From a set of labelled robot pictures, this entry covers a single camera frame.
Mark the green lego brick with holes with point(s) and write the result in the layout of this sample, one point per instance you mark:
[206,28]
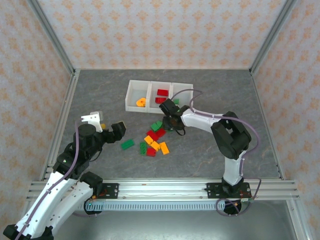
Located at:
[143,148]

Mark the yellow lego brick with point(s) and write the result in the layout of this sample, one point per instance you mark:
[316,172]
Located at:
[155,145]
[148,139]
[164,148]

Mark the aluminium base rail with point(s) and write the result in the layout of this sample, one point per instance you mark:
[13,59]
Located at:
[162,190]

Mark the aluminium side rail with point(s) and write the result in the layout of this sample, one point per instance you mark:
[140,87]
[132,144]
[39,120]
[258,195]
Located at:
[259,100]
[62,112]

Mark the small red lego brick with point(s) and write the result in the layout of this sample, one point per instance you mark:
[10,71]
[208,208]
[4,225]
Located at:
[151,152]

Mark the flat green lego plate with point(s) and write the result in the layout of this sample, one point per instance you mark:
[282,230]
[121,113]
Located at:
[127,144]

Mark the small green lego brick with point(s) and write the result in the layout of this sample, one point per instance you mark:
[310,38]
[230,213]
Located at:
[170,130]

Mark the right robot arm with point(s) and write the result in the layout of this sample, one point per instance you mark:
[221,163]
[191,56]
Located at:
[232,170]

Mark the aluminium frame post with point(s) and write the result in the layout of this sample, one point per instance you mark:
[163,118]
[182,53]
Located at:
[273,35]
[51,35]

